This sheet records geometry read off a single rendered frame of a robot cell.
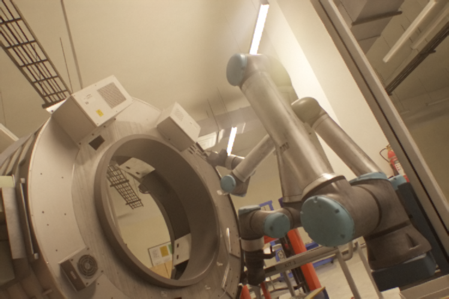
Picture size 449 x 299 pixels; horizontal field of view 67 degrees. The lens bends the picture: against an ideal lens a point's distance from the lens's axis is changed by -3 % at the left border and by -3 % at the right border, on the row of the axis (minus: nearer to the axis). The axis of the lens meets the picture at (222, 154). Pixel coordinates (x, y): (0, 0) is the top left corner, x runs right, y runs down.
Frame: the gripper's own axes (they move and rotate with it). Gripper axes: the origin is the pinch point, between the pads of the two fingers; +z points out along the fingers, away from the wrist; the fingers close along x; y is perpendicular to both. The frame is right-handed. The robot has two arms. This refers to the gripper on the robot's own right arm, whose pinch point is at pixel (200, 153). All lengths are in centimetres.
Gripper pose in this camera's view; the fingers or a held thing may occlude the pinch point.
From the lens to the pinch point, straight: 216.4
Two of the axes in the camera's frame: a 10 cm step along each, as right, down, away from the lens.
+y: 3.3, 6.4, 6.9
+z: -8.1, -1.9, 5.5
